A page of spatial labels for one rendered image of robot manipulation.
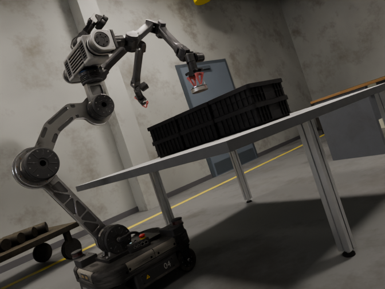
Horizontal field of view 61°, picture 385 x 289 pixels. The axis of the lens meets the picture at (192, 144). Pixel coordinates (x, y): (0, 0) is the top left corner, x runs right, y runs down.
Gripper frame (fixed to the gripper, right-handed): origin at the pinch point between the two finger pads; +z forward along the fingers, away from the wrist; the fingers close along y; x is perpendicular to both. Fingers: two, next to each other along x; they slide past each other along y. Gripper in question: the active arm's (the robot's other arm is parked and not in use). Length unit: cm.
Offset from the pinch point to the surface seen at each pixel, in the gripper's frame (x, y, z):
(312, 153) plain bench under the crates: 10, -64, 54
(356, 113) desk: -215, -11, 52
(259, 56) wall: -528, 259, -117
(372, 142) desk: -214, -19, 86
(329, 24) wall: -671, 142, -144
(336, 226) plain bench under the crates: 8, -64, 90
